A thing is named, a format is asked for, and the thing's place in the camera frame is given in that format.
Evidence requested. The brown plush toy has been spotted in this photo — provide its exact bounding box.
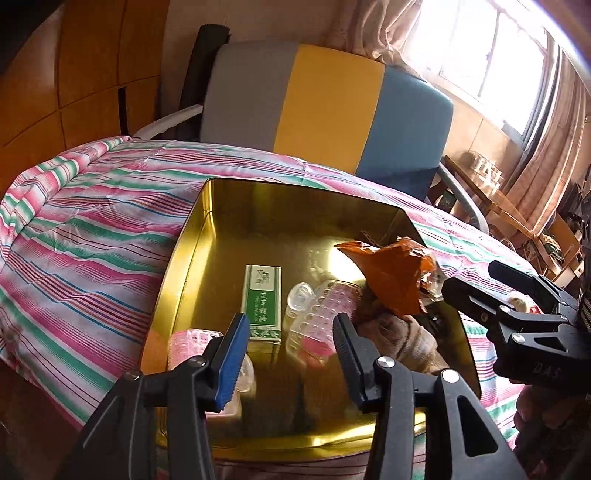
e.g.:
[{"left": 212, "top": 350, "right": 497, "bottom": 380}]
[{"left": 355, "top": 295, "right": 451, "bottom": 374}]

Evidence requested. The worn fuzzy ball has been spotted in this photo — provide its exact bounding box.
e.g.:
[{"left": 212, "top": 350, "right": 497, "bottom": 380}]
[{"left": 505, "top": 295, "right": 534, "bottom": 315}]

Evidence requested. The orange snack packet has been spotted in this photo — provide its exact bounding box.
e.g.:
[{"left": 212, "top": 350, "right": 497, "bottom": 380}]
[{"left": 335, "top": 236, "right": 446, "bottom": 317}]

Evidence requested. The pink green striped blanket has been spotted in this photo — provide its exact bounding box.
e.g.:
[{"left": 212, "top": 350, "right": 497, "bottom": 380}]
[{"left": 0, "top": 135, "right": 555, "bottom": 480}]

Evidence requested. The barred window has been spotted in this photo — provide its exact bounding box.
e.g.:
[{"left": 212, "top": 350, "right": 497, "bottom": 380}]
[{"left": 406, "top": 0, "right": 555, "bottom": 139}]

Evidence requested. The small green box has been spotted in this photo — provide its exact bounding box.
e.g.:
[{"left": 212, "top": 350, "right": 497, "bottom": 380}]
[{"left": 239, "top": 264, "right": 284, "bottom": 347}]

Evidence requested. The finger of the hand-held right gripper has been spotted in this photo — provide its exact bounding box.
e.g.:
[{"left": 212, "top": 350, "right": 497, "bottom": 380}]
[
  {"left": 488, "top": 261, "right": 578, "bottom": 319},
  {"left": 441, "top": 276, "right": 513, "bottom": 340}
]

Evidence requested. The wooden wardrobe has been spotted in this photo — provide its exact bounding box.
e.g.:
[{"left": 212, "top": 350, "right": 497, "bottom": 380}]
[{"left": 0, "top": 0, "right": 171, "bottom": 185}]

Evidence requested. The wooden side table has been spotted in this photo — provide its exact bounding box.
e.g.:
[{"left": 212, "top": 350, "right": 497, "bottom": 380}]
[{"left": 441, "top": 154, "right": 585, "bottom": 282}]

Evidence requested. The beige patterned curtain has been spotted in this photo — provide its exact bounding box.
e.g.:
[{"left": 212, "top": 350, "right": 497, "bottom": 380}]
[
  {"left": 503, "top": 51, "right": 591, "bottom": 222},
  {"left": 332, "top": 0, "right": 430, "bottom": 70}
]

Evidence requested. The set of clear glass cups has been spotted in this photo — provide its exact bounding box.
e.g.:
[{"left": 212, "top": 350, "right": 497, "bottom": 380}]
[{"left": 466, "top": 150, "right": 502, "bottom": 185}]

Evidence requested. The clear pink-capped bottle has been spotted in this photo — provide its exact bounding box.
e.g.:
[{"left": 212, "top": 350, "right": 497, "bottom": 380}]
[{"left": 285, "top": 281, "right": 361, "bottom": 365}]

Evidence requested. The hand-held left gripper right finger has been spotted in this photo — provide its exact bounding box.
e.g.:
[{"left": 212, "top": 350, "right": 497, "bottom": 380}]
[{"left": 332, "top": 314, "right": 527, "bottom": 480}]

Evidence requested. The person's right hand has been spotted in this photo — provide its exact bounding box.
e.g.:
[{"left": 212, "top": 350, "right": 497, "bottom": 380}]
[{"left": 513, "top": 385, "right": 573, "bottom": 444}]

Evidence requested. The grey yellow blue armchair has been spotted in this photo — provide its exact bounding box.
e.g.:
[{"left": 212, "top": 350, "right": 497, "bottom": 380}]
[{"left": 131, "top": 41, "right": 490, "bottom": 236}]

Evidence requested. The gold metal tin container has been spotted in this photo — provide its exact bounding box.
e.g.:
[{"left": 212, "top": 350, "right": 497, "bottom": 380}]
[{"left": 139, "top": 178, "right": 483, "bottom": 462}]

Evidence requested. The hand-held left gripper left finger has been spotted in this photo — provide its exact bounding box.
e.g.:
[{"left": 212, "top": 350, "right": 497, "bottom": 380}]
[{"left": 55, "top": 313, "right": 250, "bottom": 480}]

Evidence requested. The green cloth bag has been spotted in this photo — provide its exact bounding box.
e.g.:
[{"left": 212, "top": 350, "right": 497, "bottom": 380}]
[{"left": 540, "top": 233, "right": 580, "bottom": 273}]

